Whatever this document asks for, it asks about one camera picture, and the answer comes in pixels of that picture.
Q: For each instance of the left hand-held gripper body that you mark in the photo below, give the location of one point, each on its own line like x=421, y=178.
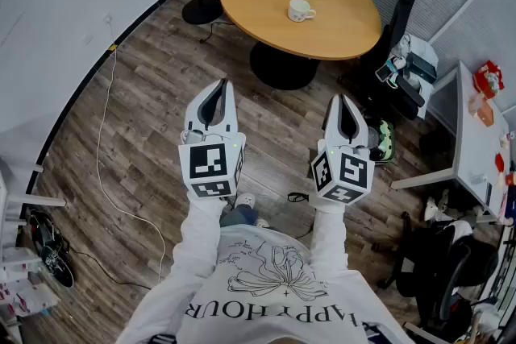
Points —
x=205, y=165

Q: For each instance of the black swivel chair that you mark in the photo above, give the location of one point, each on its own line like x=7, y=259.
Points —
x=439, y=266

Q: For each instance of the green and black helmet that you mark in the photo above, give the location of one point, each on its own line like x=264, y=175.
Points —
x=385, y=141

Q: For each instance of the black high-back office chair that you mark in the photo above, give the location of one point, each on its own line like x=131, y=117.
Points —
x=397, y=32

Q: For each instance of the red gift box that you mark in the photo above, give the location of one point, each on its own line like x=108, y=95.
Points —
x=485, y=78

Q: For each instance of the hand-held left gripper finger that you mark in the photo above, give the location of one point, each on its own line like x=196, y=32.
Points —
x=194, y=109
x=230, y=113

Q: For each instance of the black sneaker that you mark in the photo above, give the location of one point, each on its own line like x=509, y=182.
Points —
x=56, y=262

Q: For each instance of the person's legs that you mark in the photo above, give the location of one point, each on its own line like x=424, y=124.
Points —
x=240, y=213

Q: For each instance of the white shelf rack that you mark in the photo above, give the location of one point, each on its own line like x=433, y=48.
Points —
x=16, y=254

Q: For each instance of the orange box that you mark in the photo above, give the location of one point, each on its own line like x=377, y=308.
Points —
x=483, y=113

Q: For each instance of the round wooden table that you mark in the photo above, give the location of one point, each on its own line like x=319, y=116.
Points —
x=258, y=0

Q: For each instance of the person's left forearm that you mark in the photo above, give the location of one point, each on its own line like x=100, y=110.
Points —
x=199, y=229

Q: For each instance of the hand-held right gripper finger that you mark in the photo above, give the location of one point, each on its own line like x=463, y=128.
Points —
x=334, y=117
x=361, y=129

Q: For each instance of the white desk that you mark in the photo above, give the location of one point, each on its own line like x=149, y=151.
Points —
x=471, y=149

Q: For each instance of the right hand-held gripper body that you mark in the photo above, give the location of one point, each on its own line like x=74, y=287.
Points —
x=342, y=173

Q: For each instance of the person's white printed sweatshirt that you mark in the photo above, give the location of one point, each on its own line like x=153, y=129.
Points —
x=274, y=294

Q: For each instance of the person's right forearm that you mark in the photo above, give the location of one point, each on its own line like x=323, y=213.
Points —
x=328, y=233

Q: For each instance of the white mug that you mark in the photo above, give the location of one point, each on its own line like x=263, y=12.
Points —
x=296, y=15

